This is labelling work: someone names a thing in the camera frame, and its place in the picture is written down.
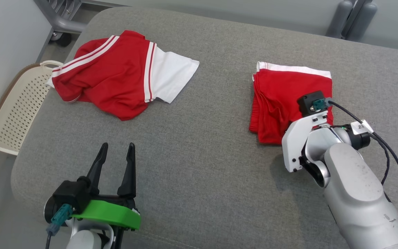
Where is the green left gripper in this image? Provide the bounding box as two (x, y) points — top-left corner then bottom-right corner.
(71, 142), (141, 230)

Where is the red and white t-shirt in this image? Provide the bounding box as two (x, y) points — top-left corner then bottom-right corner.
(46, 30), (200, 121)

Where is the black caster wheel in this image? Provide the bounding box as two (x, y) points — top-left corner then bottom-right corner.
(50, 31), (72, 47)

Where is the grey partition wall post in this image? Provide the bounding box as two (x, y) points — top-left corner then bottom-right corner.
(344, 0), (377, 40)
(325, 0), (353, 38)

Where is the grey metal cart frame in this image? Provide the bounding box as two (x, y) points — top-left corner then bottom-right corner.
(33, 0), (92, 35)

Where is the white cable label tag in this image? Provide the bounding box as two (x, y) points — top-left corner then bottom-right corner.
(350, 120), (374, 135)

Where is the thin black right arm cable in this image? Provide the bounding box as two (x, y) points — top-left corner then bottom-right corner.
(330, 125), (391, 203)

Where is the cream perforated laundry basket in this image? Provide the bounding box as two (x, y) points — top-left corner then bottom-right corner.
(0, 61), (63, 156)

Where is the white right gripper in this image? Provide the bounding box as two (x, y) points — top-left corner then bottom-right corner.
(282, 112), (329, 173)

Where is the red shorts white waistband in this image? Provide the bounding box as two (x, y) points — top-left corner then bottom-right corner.
(248, 61), (334, 145)

